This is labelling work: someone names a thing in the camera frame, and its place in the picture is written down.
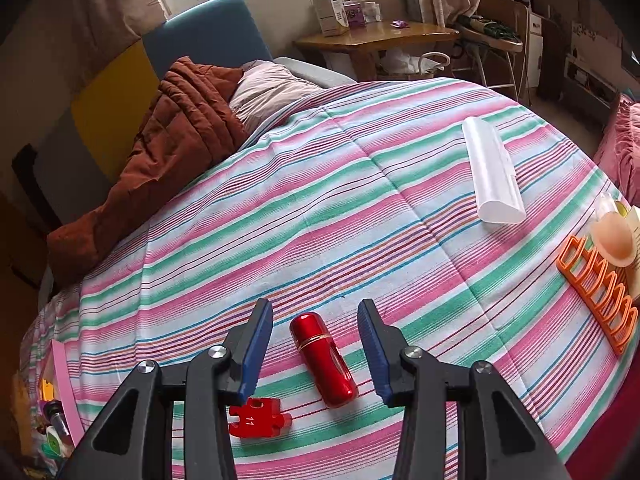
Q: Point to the white green small item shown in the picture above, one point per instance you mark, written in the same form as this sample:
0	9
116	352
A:
54	442

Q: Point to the red puzzle piece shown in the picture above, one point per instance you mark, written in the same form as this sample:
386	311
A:
257	417

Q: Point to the wooden bedside table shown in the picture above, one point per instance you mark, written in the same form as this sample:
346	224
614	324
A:
380	37

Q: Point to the beige round silicone piece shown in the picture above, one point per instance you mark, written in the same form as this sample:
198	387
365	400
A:
612	240

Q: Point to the wooden folding chair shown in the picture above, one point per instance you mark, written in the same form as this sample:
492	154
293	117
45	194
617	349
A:
500	10

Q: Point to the pink ruffled cloth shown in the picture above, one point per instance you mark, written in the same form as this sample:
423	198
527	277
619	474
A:
622	145

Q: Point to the glossy red metal tube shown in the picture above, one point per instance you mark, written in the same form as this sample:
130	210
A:
325	365

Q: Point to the small purple box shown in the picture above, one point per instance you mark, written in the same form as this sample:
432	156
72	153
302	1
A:
355	15

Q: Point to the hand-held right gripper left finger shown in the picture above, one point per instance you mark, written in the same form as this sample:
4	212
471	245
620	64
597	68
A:
255	350

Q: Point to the white translucent plastic tube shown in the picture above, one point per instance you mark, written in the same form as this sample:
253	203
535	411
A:
492	175

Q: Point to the white carton box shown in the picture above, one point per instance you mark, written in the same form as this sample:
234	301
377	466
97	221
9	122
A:
327	12

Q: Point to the striped bed sheet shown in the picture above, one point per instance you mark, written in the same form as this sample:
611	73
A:
350	210

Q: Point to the pink-edged white cardboard box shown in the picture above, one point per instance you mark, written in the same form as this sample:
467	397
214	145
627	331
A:
65	390

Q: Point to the grey yellow blue headboard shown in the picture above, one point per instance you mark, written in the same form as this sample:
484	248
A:
210	30

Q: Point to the white tote bag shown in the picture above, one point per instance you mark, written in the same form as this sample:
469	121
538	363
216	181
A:
405	62

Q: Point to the dark shelf unit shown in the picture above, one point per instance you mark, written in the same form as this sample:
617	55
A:
590	70

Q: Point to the pale pink pillow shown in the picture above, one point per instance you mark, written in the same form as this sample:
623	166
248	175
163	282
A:
270	92

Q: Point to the small white container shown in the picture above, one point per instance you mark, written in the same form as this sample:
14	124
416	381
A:
372	12

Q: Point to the yellow green round piece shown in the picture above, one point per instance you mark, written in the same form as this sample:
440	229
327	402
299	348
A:
622	209

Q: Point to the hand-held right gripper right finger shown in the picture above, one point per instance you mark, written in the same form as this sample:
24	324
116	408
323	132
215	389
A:
375	350

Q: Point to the rust brown quilt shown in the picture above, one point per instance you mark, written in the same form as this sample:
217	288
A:
170	145

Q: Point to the orange plastic rack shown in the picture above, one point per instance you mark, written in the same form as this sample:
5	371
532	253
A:
590	307

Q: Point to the orange yellow plastic piece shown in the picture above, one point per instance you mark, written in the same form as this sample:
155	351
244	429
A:
47	388

